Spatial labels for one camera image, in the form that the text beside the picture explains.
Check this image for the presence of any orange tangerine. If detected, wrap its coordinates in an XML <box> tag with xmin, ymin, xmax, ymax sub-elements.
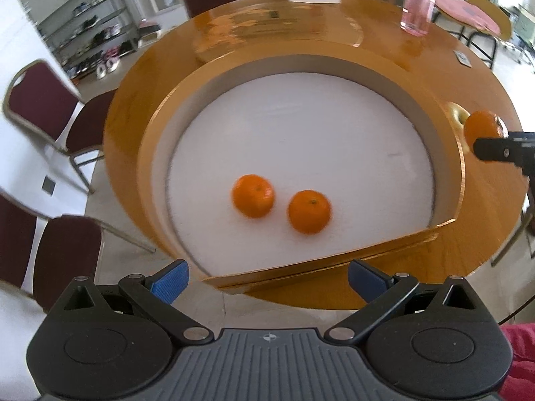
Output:
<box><xmin>287</xmin><ymin>189</ymin><xmax>332</xmax><ymax>235</ymax></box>
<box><xmin>231</xmin><ymin>174</ymin><xmax>276</xmax><ymax>219</ymax></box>
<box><xmin>463</xmin><ymin>111</ymin><xmax>509</xmax><ymax>153</ymax></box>

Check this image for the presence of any yellow-red apple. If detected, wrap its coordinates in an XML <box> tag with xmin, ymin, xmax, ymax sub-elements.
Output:
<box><xmin>445</xmin><ymin>102</ymin><xmax>470</xmax><ymax>130</ymax></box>

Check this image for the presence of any round golden box lid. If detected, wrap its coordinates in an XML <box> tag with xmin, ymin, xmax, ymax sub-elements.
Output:
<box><xmin>193</xmin><ymin>1</ymin><xmax>363</xmax><ymax>62</ymax></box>

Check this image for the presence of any small grey card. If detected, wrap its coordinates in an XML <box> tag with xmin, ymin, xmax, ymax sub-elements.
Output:
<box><xmin>453</xmin><ymin>51</ymin><xmax>471</xmax><ymax>68</ymax></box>

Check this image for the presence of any round side table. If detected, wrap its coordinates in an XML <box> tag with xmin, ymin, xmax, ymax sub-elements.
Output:
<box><xmin>431</xmin><ymin>0</ymin><xmax>514</xmax><ymax>70</ymax></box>

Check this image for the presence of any pink cloth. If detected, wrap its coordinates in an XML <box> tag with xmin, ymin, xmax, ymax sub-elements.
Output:
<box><xmin>435</xmin><ymin>0</ymin><xmax>502</xmax><ymax>37</ymax></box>

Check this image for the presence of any round golden box base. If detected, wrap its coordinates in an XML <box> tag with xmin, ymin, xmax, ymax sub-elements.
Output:
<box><xmin>136</xmin><ymin>41</ymin><xmax>465</xmax><ymax>292</ymax></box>

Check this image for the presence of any red cloth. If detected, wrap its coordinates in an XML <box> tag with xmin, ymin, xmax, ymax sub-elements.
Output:
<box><xmin>500</xmin><ymin>323</ymin><xmax>535</xmax><ymax>401</ymax></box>

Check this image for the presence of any pink water bottle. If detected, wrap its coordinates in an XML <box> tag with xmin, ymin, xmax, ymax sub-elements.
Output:
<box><xmin>400</xmin><ymin>0</ymin><xmax>435</xmax><ymax>37</ymax></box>

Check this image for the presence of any metal shoe rack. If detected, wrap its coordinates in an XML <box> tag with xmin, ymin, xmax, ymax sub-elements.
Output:
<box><xmin>37</xmin><ymin>0</ymin><xmax>149</xmax><ymax>82</ymax></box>

